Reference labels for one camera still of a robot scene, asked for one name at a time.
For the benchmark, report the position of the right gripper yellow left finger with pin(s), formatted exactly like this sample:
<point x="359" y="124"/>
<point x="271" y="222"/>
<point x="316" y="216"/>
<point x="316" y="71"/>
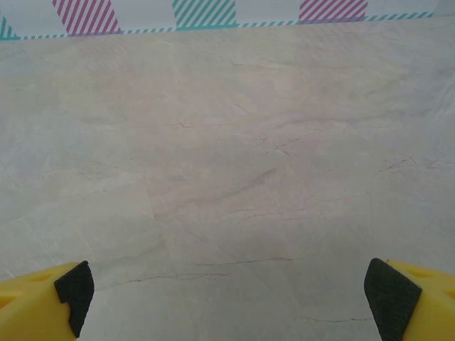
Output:
<point x="32" y="305"/>

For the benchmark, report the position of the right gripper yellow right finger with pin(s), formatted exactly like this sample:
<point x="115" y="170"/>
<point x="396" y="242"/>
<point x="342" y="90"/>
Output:
<point x="426" y="305"/>

